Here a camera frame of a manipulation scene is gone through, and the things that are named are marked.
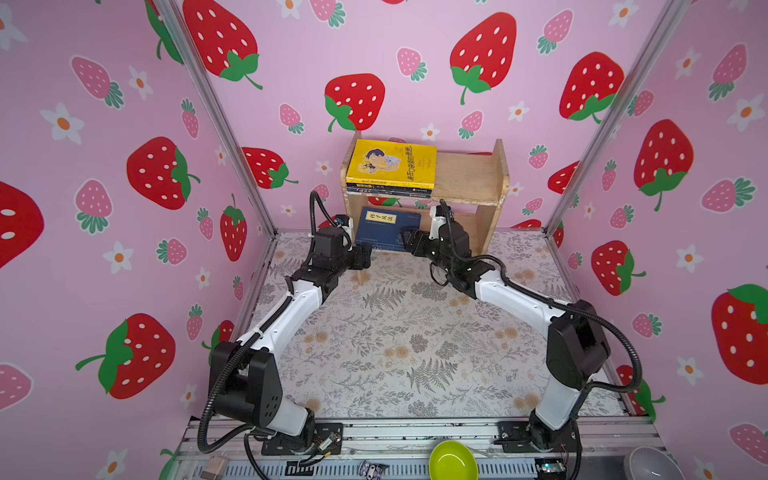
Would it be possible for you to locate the blue book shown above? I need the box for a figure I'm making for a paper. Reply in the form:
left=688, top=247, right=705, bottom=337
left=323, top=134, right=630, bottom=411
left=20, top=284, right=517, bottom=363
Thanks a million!
left=355, top=207, right=421, bottom=252

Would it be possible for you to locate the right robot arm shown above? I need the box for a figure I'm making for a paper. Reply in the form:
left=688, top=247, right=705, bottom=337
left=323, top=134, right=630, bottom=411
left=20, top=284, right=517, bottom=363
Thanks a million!
left=401, top=202, right=643, bottom=452

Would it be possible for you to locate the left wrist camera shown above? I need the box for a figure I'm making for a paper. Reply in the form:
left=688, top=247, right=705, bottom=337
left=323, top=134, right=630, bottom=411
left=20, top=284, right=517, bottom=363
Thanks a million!
left=332, top=214, right=354, bottom=232

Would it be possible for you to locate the yellow cartoon cover book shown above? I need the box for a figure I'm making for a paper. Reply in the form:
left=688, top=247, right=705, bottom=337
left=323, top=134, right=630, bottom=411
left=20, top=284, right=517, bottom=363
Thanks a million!
left=346, top=139, right=438, bottom=190

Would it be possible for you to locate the black book yellow title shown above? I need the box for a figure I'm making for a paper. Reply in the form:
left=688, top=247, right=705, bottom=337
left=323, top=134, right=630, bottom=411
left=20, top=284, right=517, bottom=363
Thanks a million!
left=345, top=183, right=433, bottom=199

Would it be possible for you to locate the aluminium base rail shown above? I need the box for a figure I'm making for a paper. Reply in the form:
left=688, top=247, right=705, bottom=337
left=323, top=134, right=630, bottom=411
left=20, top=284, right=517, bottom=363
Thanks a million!
left=161, top=416, right=667, bottom=480

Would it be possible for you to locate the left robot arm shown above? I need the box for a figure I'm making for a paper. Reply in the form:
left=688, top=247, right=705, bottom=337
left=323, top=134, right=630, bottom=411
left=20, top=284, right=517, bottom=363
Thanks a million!
left=196, top=191, right=372, bottom=454

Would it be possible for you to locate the grey bowl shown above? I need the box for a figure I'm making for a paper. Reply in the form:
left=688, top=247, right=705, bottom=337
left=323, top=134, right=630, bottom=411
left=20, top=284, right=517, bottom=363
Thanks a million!
left=623, top=446, right=685, bottom=480

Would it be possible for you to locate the green bowl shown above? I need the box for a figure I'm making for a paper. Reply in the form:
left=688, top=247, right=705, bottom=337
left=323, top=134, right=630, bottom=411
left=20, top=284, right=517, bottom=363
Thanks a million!
left=428, top=440, right=479, bottom=480

